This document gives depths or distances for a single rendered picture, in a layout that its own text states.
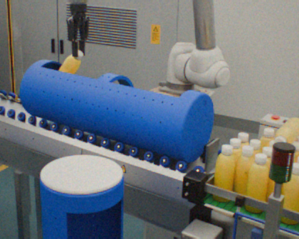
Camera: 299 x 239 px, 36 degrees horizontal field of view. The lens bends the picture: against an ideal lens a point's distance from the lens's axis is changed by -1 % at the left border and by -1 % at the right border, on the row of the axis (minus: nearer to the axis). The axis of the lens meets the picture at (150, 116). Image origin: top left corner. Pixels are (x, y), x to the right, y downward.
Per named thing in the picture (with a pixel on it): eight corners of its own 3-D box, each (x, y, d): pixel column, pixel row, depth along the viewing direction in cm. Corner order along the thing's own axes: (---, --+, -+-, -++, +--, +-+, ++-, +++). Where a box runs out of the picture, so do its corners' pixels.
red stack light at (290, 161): (275, 155, 134) (276, 142, 133) (296, 161, 131) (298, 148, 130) (267, 163, 129) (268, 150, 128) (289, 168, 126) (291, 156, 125)
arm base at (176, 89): (167, 84, 273) (169, 75, 272) (201, 92, 262) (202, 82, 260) (150, 89, 258) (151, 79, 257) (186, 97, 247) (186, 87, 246)
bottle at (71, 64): (60, 90, 218) (78, 62, 207) (49, 79, 219) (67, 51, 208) (69, 85, 224) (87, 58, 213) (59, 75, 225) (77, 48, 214)
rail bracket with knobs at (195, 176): (192, 191, 176) (194, 166, 173) (209, 197, 173) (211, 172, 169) (179, 202, 168) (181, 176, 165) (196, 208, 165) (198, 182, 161)
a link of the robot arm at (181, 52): (181, 77, 268) (186, 39, 262) (203, 85, 255) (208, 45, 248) (159, 79, 259) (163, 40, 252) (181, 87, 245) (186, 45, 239)
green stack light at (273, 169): (272, 171, 136) (275, 155, 134) (293, 176, 133) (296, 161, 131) (265, 178, 131) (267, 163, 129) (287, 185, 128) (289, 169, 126)
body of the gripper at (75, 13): (78, 1, 208) (78, 22, 211) (65, 2, 201) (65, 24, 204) (91, 3, 204) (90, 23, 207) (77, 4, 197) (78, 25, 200)
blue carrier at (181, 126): (60, 109, 245) (61, 55, 236) (211, 151, 201) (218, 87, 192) (19, 121, 222) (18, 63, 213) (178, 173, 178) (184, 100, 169)
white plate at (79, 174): (23, 178, 152) (23, 181, 152) (94, 200, 141) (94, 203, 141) (71, 149, 175) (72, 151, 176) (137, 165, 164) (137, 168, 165)
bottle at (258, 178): (265, 205, 168) (272, 157, 161) (263, 215, 161) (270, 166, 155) (245, 201, 170) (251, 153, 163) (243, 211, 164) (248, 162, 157)
